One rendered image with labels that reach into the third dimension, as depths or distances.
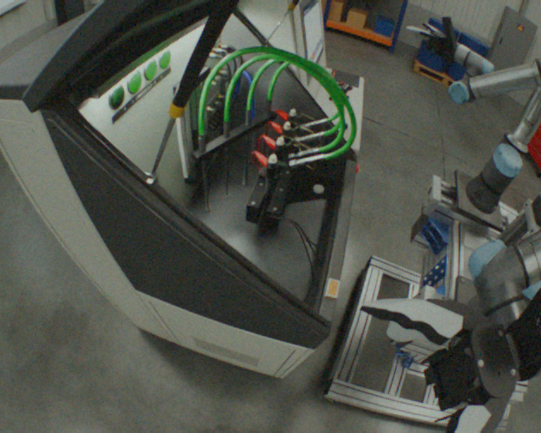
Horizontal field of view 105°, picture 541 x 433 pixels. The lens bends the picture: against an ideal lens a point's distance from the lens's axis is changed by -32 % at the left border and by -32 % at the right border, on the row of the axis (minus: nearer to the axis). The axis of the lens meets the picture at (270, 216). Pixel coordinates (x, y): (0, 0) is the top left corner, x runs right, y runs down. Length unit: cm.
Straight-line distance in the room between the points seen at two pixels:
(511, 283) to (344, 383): 115
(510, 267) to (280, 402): 140
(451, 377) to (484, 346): 5
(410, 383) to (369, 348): 32
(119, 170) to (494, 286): 58
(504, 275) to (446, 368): 22
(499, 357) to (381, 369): 136
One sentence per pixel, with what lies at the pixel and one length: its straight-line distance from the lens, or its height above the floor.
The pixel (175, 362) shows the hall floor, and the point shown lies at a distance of 171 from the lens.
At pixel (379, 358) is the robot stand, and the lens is 162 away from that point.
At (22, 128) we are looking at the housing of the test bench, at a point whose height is 140.
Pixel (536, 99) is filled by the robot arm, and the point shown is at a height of 147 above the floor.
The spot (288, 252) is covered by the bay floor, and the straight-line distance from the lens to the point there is 97.
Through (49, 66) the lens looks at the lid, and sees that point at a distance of 40.
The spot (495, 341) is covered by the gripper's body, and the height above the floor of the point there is 146.
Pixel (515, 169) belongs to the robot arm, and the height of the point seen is 125.
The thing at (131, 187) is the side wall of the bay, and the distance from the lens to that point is 48.
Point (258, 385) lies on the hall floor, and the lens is 166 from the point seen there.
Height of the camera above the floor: 165
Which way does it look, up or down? 52 degrees down
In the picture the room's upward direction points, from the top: 9 degrees clockwise
